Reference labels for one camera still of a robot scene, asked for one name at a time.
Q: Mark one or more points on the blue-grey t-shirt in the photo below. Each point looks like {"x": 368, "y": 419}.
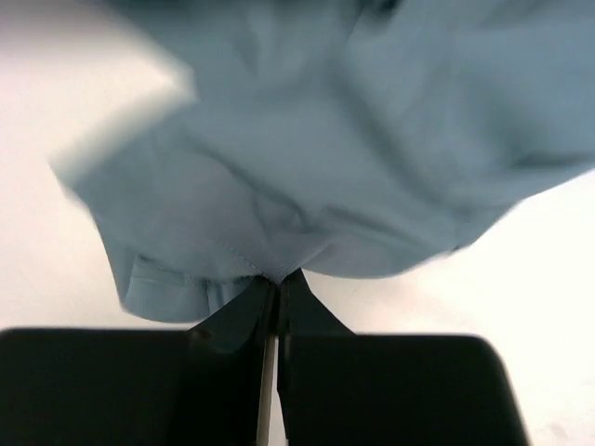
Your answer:
{"x": 350, "y": 138}

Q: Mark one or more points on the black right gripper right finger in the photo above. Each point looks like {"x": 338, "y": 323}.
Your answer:
{"x": 339, "y": 388}

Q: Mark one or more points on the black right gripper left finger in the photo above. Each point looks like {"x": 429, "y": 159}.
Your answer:
{"x": 200, "y": 386}

